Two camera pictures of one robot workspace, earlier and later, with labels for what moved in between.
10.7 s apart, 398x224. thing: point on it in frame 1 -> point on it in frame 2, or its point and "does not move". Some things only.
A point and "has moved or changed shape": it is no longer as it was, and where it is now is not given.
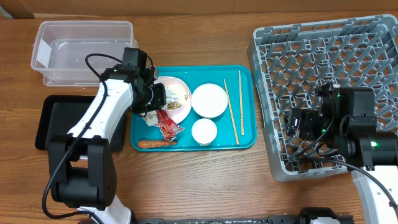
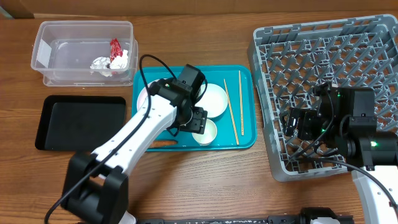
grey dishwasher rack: (290, 62) does not move
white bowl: (209, 100) does not move
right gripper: (308, 119) does not move
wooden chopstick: (231, 113) does not move
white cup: (204, 131) does not move
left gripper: (158, 102) -> (198, 122)
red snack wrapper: (168, 126) has moved or changed shape
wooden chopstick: (241, 117) does not move
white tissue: (152, 118) has moved or changed shape
